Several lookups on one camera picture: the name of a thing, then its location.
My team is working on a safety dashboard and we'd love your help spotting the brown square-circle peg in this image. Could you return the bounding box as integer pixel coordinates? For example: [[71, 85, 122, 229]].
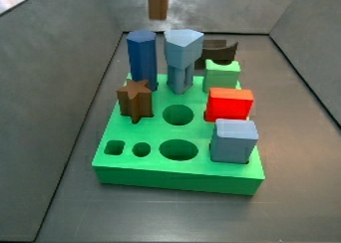
[[149, 0, 170, 20]]

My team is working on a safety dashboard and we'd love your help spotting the green shape sorter board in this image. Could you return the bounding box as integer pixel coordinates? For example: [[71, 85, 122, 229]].
[[93, 75, 265, 195]]

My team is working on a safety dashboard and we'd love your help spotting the light blue square peg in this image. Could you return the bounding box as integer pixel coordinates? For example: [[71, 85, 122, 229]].
[[209, 119, 259, 164]]

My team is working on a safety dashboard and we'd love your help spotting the green square peg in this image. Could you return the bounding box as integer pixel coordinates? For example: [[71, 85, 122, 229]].
[[203, 59, 241, 92]]

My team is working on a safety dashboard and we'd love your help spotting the brown star peg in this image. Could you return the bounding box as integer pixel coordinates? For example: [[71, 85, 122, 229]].
[[117, 79, 154, 123]]

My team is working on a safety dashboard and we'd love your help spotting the red cube peg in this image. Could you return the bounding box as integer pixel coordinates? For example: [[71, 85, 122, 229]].
[[204, 88, 255, 122]]

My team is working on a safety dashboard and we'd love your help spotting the light blue two-legged peg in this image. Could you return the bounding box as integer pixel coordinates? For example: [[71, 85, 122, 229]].
[[165, 29, 204, 95]]

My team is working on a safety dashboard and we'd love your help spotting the black curved holder stand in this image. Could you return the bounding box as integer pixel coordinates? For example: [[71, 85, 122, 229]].
[[195, 40, 239, 70]]

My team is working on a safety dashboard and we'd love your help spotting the dark blue hexagon peg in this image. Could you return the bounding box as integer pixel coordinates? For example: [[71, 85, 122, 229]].
[[128, 30, 158, 91]]

